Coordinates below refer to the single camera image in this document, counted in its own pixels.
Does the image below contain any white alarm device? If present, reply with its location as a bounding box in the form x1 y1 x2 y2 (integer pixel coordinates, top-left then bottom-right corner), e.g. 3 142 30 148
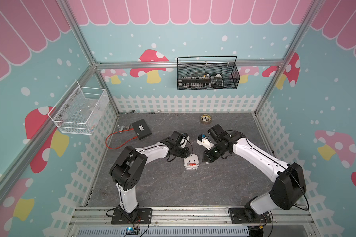
184 155 199 170

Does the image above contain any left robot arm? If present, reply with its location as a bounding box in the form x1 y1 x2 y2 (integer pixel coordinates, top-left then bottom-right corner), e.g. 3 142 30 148
109 137 190 215

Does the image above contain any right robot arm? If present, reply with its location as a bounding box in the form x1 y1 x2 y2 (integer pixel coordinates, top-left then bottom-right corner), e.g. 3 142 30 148
197 131 307 220

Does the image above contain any tape roll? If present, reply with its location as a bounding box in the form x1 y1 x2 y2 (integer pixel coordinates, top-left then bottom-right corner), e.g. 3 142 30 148
200 114 212 124

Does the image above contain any black box device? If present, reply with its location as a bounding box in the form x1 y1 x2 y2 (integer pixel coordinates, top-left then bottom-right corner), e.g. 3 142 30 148
131 119 152 140

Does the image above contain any metal clip on table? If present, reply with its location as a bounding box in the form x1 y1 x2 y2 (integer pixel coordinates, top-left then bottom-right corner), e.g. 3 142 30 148
117 124 132 133

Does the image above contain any green circuit board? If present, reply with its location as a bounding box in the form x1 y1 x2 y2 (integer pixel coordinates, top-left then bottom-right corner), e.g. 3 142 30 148
125 227 140 236

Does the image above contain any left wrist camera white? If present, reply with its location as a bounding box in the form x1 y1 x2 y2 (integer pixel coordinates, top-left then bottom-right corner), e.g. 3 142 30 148
179 133 189 148

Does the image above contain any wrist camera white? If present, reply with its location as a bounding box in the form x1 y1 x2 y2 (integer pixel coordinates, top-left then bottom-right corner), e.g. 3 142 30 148
197 134 214 150
179 133 189 148

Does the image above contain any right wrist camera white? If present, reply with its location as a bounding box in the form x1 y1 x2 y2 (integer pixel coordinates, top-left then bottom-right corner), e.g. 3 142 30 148
197 134 214 150

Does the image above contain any red cable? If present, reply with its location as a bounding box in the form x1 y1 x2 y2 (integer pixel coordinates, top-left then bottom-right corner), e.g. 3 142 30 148
105 128 138 150

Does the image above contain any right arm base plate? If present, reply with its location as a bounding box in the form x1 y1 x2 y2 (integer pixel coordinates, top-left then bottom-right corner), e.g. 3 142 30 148
228 207 272 226

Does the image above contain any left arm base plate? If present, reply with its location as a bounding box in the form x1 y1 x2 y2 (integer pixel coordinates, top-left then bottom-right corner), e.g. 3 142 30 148
111 207 153 225

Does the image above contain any black wire mesh basket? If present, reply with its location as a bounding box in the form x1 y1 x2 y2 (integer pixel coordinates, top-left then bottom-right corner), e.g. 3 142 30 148
177 56 240 90

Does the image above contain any white wire basket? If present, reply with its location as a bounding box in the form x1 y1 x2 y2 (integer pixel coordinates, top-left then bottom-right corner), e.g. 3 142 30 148
48 81 109 135

